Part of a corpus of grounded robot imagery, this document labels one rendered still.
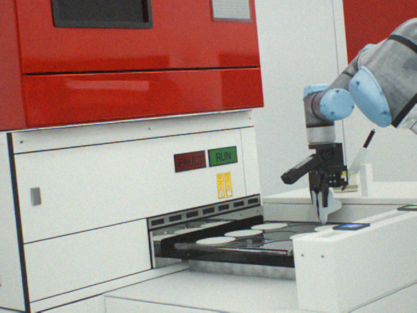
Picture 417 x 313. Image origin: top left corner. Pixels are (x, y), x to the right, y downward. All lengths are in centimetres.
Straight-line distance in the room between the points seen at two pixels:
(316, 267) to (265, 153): 318
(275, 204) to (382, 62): 82
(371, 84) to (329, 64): 372
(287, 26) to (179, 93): 298
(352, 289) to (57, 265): 67
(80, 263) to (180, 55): 58
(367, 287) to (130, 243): 63
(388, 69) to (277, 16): 335
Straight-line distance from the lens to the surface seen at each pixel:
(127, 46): 194
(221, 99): 216
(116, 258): 196
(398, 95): 159
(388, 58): 161
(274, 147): 478
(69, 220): 187
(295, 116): 496
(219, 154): 221
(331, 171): 209
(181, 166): 210
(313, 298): 159
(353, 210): 216
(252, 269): 195
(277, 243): 193
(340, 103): 197
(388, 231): 170
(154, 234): 202
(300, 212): 226
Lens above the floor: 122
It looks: 3 degrees down
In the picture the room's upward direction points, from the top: 5 degrees counter-clockwise
